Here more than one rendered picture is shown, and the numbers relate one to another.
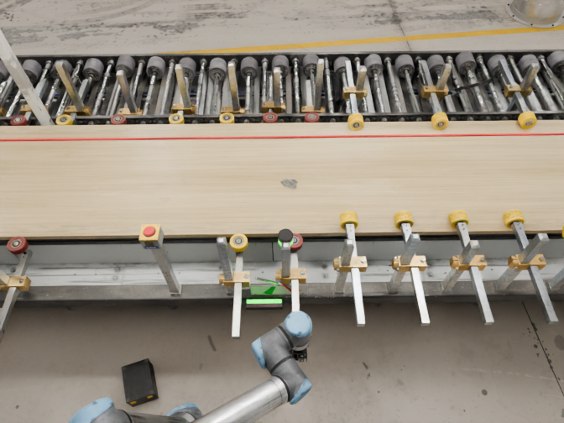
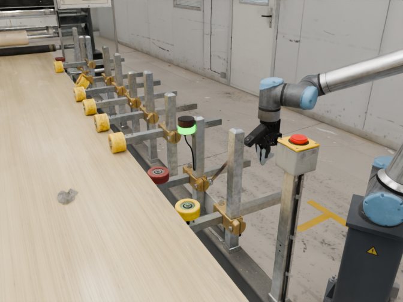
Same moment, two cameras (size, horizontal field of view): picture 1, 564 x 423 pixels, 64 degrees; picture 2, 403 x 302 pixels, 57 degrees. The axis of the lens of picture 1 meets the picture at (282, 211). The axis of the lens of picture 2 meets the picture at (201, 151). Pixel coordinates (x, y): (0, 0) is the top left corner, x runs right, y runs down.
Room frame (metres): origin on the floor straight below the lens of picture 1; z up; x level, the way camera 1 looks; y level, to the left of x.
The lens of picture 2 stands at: (1.47, 1.09, 1.58)
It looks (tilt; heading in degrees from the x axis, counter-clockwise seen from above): 26 degrees down; 242
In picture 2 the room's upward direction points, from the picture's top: straight up
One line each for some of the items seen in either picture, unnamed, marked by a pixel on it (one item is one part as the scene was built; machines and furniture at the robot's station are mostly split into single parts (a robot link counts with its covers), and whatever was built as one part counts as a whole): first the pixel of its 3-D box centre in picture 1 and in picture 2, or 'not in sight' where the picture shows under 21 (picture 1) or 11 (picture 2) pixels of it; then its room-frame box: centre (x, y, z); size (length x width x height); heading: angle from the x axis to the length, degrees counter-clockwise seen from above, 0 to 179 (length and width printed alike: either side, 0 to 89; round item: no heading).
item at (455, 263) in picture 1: (467, 263); (132, 100); (0.91, -0.79, 0.95); 0.14 x 0.06 x 0.05; 90
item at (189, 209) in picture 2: (239, 246); (188, 219); (1.06, 0.20, 0.85); 0.08 x 0.08 x 0.11
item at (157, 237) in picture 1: (152, 237); (296, 156); (0.91, 0.50, 1.18); 0.07 x 0.07 x 0.08; 0
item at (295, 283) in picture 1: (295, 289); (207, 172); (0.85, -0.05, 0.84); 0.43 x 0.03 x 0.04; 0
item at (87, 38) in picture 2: not in sight; (91, 68); (0.92, -1.76, 0.91); 0.04 x 0.04 x 0.48; 0
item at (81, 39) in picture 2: not in sight; (84, 66); (0.92, -2.01, 0.87); 0.04 x 0.04 x 0.48; 0
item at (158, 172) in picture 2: (294, 246); (158, 183); (1.06, -0.05, 0.85); 0.08 x 0.08 x 0.11
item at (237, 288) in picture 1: (237, 289); (238, 211); (0.86, 0.20, 0.82); 0.44 x 0.03 x 0.04; 0
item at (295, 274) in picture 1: (290, 275); (195, 178); (0.91, -0.04, 0.85); 0.14 x 0.06 x 0.05; 90
